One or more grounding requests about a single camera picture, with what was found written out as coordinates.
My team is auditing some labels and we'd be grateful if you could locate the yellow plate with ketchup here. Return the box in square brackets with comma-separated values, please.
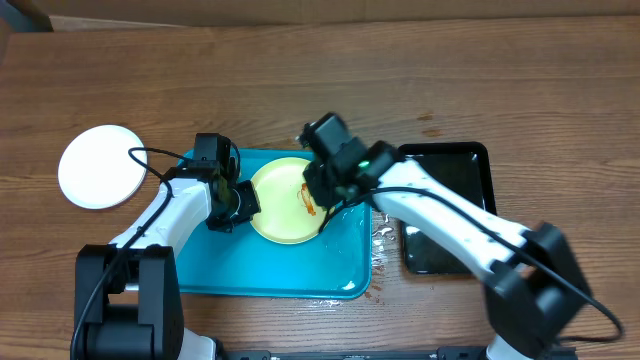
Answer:
[251, 157, 327, 245]

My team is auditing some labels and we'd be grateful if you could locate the white plate with ketchup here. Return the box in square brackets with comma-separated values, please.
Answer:
[57, 125, 147, 210]

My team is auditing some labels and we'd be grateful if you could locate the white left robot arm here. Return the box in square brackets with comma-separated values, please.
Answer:
[70, 166, 259, 360]

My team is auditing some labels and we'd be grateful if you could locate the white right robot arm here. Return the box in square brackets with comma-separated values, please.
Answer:
[302, 138, 592, 359]

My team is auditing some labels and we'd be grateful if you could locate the teal plastic tray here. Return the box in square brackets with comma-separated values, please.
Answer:
[172, 148, 374, 301]

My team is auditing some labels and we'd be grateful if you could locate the black water tray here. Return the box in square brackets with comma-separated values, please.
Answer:
[400, 142, 497, 275]

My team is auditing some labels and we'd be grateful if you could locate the cardboard back panel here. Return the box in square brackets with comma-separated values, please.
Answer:
[35, 0, 639, 26]

